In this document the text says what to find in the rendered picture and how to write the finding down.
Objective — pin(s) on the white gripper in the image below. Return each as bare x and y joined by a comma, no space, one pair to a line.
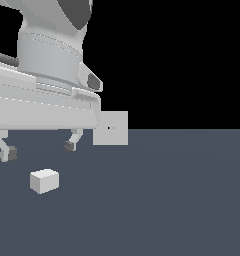
42,106

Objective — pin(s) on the white charger block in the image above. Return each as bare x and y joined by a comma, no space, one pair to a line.
44,181

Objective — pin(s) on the white square wall socket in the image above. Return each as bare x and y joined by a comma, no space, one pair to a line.
113,130

